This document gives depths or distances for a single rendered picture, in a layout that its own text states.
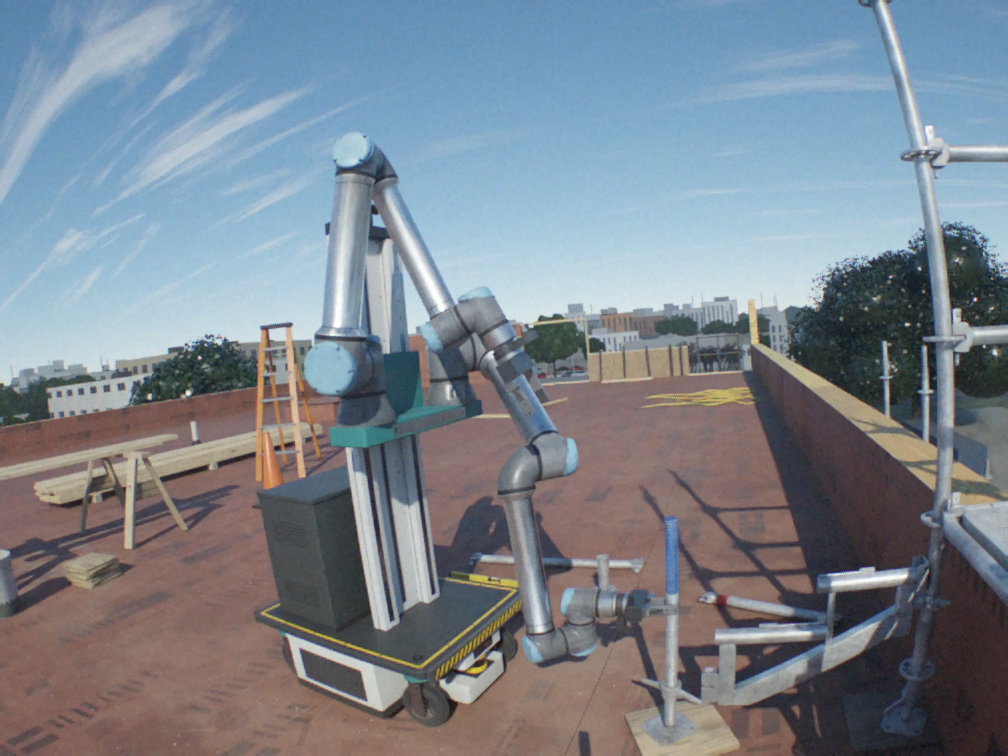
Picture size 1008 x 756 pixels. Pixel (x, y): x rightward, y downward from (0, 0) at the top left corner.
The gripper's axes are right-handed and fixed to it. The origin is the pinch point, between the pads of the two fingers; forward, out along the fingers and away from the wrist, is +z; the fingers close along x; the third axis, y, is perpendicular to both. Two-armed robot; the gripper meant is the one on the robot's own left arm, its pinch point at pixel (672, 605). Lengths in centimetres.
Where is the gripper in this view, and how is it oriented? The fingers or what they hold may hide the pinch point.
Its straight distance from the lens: 176.3
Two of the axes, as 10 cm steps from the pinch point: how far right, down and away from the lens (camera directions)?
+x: 3.7, -0.9, 9.2
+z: 9.2, -0.6, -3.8
